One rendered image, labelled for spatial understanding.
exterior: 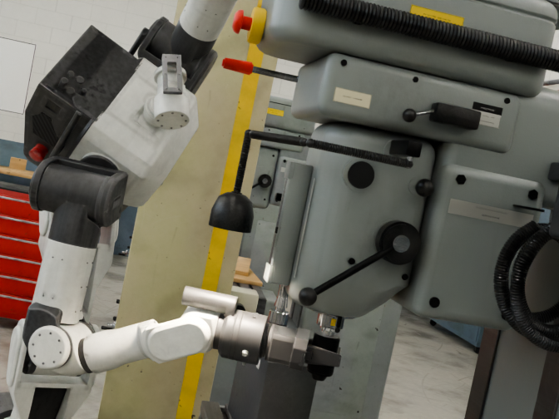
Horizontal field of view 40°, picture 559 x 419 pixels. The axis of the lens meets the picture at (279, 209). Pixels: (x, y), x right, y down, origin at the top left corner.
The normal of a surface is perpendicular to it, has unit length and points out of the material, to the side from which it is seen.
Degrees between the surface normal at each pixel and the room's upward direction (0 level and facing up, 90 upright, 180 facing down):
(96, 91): 57
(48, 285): 86
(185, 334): 101
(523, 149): 90
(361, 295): 118
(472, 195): 90
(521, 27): 90
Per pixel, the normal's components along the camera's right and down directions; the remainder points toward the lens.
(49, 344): -0.19, -0.06
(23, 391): 0.44, 0.26
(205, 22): -0.03, 0.76
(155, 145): 0.51, -0.41
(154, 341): -0.11, 0.22
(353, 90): 0.18, 0.09
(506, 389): -0.96, -0.18
